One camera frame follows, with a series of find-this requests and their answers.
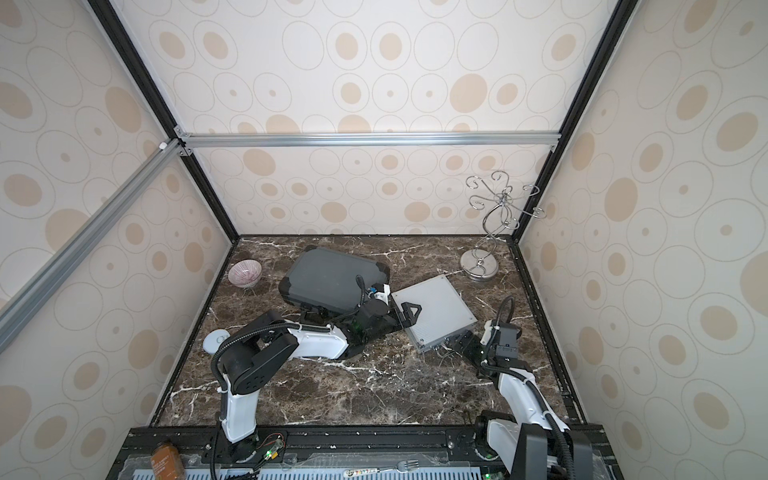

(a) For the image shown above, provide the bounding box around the silver aluminium poker case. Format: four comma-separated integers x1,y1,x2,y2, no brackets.
392,275,477,353

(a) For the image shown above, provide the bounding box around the metal fork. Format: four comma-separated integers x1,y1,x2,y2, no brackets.
343,459,419,478

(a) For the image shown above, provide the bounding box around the dark grey poker case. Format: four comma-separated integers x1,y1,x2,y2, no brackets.
278,245,390,317

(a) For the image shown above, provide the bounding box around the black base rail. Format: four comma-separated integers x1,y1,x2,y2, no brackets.
108,415,622,479

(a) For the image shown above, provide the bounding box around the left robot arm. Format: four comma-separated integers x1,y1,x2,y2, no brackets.
210,288,422,444

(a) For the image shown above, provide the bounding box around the diagonal aluminium rail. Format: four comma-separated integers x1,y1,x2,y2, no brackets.
1,139,182,350

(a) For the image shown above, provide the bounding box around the white lidded green can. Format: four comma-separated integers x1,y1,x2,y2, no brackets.
202,329,231,355

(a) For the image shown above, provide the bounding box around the pink ribbed bowl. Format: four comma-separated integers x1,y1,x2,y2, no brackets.
227,259,262,289

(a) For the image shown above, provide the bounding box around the chrome hook stand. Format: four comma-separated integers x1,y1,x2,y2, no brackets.
459,170,546,282

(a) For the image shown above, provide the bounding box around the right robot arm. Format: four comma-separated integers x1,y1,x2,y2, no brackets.
446,320,595,479

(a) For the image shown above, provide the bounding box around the horizontal aluminium rail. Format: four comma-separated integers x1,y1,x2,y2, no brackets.
180,131,561,148

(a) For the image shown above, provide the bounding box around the brown bottle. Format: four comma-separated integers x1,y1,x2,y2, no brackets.
150,441,186,480

